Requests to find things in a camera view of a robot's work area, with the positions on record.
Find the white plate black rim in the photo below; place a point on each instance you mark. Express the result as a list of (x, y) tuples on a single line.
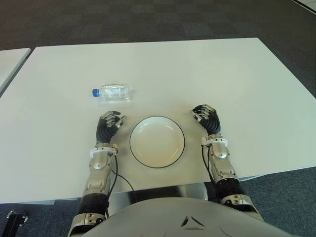
[(157, 143)]

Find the white side table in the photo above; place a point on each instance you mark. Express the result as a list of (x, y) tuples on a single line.
[(10, 64)]

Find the clear water bottle blue cap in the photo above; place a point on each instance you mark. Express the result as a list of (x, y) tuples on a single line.
[(116, 92)]

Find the black metal stand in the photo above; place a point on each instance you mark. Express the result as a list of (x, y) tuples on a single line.
[(14, 222)]

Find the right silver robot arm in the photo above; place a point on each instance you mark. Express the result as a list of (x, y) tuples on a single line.
[(219, 154)]

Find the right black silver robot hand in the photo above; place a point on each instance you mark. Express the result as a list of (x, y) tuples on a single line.
[(211, 122)]

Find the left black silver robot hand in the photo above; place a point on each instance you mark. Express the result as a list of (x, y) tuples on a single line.
[(106, 130)]

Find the grey robot torso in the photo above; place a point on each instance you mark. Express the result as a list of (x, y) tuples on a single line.
[(160, 217)]

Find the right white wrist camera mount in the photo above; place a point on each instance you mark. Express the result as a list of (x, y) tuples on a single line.
[(217, 141)]

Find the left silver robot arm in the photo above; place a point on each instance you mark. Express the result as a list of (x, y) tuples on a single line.
[(98, 165)]

